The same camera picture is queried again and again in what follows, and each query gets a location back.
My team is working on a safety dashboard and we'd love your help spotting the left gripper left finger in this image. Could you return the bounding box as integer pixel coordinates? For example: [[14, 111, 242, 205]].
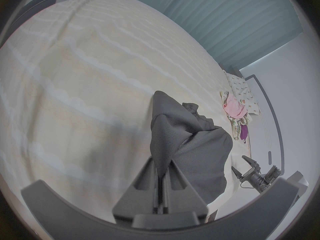
[[112, 156, 160, 221]]

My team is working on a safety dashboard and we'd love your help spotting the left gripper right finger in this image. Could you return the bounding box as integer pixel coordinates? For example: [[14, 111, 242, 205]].
[[164, 158, 209, 220]]

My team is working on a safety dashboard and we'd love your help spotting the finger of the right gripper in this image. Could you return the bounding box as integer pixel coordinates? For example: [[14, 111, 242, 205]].
[[231, 166, 243, 182], [241, 155, 258, 169]]

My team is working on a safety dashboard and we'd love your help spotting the black T-shirt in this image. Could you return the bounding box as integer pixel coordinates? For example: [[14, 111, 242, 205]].
[[149, 90, 233, 204]]

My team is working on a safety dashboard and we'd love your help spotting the bed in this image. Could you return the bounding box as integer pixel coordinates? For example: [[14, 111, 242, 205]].
[[0, 0, 285, 222]]

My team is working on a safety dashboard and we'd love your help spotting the purple garment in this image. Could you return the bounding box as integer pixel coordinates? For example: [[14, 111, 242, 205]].
[[240, 124, 249, 144]]

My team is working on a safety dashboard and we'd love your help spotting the white printed garment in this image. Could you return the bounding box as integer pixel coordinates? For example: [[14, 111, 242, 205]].
[[220, 90, 250, 141]]

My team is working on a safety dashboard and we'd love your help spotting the pink garment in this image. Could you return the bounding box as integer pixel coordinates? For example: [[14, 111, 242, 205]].
[[222, 95, 247, 118]]

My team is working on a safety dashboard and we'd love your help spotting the white printed pillow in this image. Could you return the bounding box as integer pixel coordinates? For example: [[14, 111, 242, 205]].
[[226, 71, 260, 115]]

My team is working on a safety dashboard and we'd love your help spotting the grey bedside table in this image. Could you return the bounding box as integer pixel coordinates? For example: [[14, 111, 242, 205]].
[[219, 63, 244, 77]]

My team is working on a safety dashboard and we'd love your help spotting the blue-green curtain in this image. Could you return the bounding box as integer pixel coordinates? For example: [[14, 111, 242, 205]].
[[77, 0, 303, 70]]

